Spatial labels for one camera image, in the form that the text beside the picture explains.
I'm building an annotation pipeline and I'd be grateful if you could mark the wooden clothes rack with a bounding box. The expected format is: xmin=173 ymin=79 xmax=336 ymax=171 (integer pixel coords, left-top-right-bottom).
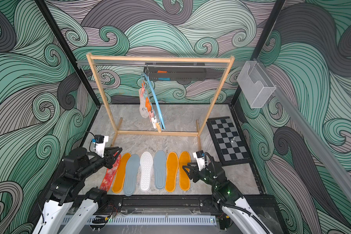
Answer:
xmin=86 ymin=52 xmax=235 ymax=139

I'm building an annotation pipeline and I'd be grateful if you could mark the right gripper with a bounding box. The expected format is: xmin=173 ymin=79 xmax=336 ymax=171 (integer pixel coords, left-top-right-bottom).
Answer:
xmin=185 ymin=160 xmax=219 ymax=189

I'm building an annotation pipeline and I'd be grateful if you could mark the white clothes peg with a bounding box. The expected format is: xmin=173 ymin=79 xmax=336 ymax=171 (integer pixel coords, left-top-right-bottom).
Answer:
xmin=151 ymin=117 xmax=157 ymax=125

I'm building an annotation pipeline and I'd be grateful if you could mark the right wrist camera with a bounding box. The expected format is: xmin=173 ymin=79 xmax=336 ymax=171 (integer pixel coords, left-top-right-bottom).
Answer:
xmin=193 ymin=150 xmax=208 ymax=171

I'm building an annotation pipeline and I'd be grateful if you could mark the white slotted cable duct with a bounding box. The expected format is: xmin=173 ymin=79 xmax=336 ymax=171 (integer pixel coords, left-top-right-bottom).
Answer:
xmin=106 ymin=214 xmax=216 ymax=226

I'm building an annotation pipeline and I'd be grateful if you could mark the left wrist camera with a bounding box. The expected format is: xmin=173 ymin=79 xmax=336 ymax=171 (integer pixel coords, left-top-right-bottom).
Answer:
xmin=92 ymin=135 xmax=109 ymax=158

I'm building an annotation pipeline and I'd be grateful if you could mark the blue clip hanger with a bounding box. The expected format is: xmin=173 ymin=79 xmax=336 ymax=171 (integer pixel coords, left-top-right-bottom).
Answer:
xmin=141 ymin=73 xmax=166 ymax=132

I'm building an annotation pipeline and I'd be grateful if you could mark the black white chessboard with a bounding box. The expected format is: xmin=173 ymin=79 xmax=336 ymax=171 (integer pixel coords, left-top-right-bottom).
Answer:
xmin=206 ymin=117 xmax=250 ymax=166

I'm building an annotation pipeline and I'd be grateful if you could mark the black wall tool holder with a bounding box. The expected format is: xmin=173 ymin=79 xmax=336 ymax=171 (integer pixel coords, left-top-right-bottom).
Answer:
xmin=143 ymin=67 xmax=207 ymax=82

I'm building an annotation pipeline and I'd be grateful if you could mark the orange insole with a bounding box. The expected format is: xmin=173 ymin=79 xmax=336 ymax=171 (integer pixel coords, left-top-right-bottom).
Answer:
xmin=112 ymin=153 xmax=131 ymax=194
xmin=165 ymin=152 xmax=178 ymax=193
xmin=178 ymin=151 xmax=191 ymax=191

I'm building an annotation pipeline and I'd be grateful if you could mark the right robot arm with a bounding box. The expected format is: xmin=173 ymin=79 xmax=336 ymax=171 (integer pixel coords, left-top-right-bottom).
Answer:
xmin=181 ymin=161 xmax=272 ymax=234

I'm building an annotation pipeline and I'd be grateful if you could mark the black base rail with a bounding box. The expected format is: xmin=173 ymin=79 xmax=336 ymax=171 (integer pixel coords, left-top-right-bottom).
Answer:
xmin=107 ymin=195 xmax=279 ymax=214

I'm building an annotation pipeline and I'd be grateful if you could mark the white insole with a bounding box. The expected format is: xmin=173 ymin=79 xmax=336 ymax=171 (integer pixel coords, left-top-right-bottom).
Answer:
xmin=140 ymin=151 xmax=153 ymax=192

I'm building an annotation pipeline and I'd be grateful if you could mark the clear acrylic wall box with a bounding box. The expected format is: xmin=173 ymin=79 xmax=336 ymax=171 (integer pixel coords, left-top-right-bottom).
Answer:
xmin=237 ymin=60 xmax=276 ymax=109

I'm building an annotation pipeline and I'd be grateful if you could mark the beige insole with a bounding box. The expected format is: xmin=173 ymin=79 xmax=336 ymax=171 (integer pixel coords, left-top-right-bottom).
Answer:
xmin=139 ymin=88 xmax=149 ymax=118

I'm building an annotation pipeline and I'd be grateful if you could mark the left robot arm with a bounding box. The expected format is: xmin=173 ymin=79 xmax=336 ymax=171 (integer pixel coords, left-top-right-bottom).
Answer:
xmin=33 ymin=146 xmax=122 ymax=234

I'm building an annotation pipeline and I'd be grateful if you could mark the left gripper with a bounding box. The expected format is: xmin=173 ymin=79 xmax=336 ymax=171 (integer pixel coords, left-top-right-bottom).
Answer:
xmin=78 ymin=145 xmax=122 ymax=180

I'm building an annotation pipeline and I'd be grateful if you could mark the grey blue insole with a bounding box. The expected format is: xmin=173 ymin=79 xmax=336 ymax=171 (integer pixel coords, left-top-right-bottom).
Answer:
xmin=154 ymin=150 xmax=167 ymax=190
xmin=123 ymin=154 xmax=140 ymax=197

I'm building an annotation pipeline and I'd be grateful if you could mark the red patterned insole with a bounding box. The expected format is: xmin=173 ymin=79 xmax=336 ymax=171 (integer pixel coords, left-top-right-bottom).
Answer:
xmin=100 ymin=155 xmax=121 ymax=192

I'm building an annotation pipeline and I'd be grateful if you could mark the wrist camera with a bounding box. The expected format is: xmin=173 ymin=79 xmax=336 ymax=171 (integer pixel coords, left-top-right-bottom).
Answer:
xmin=92 ymin=135 xmax=109 ymax=158
xmin=193 ymin=150 xmax=208 ymax=171

